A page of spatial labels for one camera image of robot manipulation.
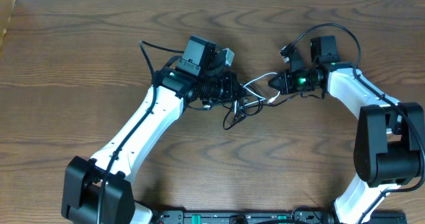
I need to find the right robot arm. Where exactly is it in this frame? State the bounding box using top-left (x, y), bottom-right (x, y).
top-left (268, 36), bottom-right (424, 223)

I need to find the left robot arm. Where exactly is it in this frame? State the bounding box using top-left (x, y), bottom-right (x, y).
top-left (61, 36), bottom-right (246, 223)

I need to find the black USB cable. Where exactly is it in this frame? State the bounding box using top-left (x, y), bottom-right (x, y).
top-left (222, 94), bottom-right (298, 131)

